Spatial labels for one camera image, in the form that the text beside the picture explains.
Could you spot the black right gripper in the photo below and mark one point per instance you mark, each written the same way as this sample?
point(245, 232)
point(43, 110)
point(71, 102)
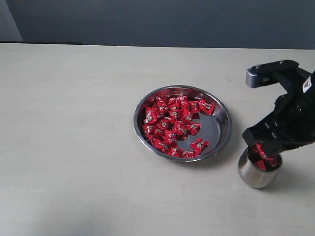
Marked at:
point(291, 124)

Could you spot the round steel plate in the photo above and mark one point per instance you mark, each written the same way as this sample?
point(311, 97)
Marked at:
point(216, 128)

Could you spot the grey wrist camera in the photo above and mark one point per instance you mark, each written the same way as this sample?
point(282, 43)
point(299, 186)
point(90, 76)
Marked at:
point(264, 74)

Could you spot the stainless steel cup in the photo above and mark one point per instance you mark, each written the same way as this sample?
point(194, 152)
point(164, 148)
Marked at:
point(253, 176)

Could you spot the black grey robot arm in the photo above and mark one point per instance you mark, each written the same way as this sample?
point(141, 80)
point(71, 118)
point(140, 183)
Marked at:
point(312, 81)

